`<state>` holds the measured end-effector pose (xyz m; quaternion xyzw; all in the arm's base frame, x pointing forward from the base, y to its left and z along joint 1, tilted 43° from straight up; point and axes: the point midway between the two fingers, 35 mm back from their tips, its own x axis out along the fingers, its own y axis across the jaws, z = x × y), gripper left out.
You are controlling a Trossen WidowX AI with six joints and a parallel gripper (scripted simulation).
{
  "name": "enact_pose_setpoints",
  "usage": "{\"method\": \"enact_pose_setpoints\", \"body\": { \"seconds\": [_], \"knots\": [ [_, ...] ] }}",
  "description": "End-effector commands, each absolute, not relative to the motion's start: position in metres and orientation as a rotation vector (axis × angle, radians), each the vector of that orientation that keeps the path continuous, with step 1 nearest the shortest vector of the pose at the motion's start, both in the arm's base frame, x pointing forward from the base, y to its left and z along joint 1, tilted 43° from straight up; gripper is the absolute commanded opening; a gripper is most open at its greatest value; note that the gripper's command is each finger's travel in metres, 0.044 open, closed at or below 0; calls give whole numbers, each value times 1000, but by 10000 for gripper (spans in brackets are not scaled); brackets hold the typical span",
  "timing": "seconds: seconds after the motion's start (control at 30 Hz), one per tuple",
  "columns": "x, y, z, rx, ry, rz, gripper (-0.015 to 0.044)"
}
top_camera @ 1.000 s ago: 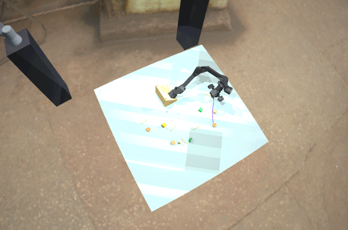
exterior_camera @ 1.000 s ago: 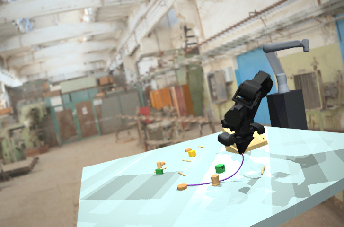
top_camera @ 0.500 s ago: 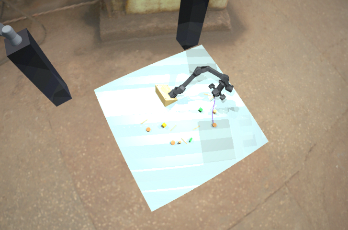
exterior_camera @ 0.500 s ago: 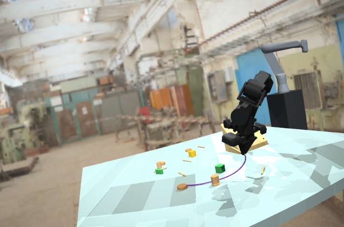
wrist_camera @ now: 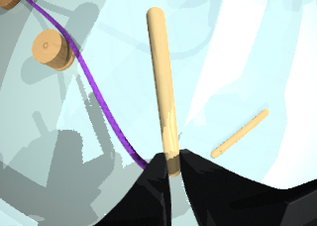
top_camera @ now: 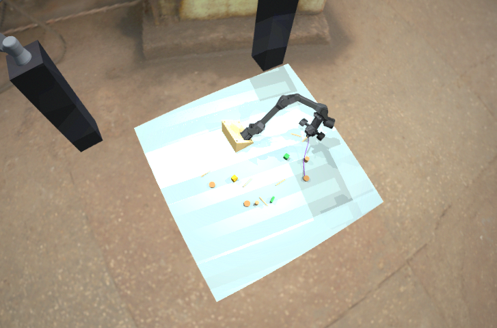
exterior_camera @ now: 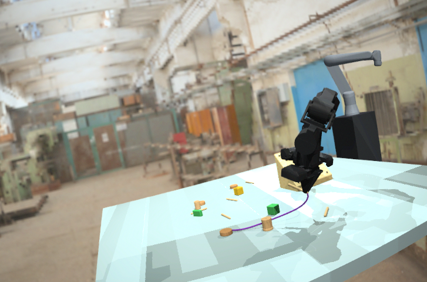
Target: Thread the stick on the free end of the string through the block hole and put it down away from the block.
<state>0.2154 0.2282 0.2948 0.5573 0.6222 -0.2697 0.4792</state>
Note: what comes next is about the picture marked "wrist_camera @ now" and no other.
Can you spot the wooden stick with purple string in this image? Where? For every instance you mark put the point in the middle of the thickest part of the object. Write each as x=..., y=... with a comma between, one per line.
x=164, y=89

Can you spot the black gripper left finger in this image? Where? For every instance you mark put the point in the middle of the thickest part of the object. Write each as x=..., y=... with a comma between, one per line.
x=148, y=201

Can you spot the brown wooden cylinder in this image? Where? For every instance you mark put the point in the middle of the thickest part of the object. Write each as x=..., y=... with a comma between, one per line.
x=52, y=49

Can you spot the short wooden stick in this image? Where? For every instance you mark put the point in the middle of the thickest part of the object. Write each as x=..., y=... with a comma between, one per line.
x=239, y=134

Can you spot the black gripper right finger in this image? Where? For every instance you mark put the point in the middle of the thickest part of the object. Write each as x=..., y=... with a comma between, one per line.
x=220, y=197

